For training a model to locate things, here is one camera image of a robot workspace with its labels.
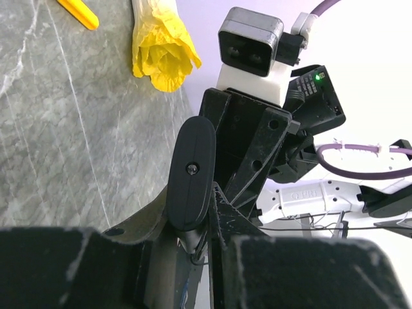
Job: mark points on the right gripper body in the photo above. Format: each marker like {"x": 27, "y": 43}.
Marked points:
{"x": 295, "y": 158}

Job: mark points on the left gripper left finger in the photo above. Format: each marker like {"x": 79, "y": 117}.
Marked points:
{"x": 131, "y": 265}

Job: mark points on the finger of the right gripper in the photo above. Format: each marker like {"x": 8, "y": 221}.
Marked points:
{"x": 235, "y": 117}
{"x": 243, "y": 190}

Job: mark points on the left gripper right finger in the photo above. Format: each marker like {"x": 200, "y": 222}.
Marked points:
{"x": 249, "y": 269}

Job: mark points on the black remote control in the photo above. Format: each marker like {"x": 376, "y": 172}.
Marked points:
{"x": 190, "y": 180}

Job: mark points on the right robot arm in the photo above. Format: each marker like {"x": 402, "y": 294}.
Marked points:
{"x": 313, "y": 102}

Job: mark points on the yellow white cabbage toy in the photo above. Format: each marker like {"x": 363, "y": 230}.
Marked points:
{"x": 162, "y": 48}

